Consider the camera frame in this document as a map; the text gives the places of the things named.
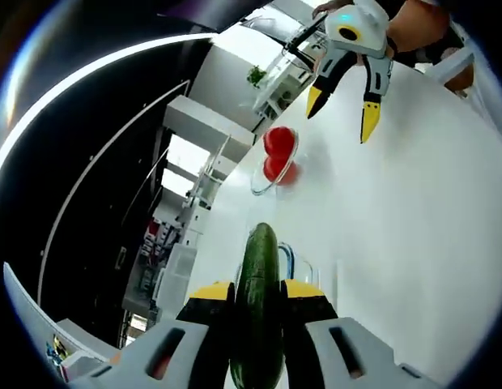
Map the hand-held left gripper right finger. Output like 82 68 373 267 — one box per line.
279 278 434 389

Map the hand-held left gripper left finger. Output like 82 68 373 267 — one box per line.
74 280 236 389

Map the green cucumber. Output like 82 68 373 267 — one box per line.
228 222 285 389

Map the glass rectangular storage container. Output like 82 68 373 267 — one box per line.
234 242 325 297

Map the glass bowl storage container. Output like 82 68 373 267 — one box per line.
249 126 300 196

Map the white office desk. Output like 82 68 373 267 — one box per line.
250 15 329 118

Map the potted green plant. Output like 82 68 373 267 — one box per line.
246 65 268 87

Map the white armchair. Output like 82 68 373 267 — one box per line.
427 40 479 98

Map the white table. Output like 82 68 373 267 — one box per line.
181 60 502 386

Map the pile of snack packets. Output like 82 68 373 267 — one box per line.
46 334 70 365

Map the white display shelf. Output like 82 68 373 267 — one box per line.
2 261 114 384

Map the wall rack of red boxes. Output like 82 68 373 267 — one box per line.
139 218 175 264

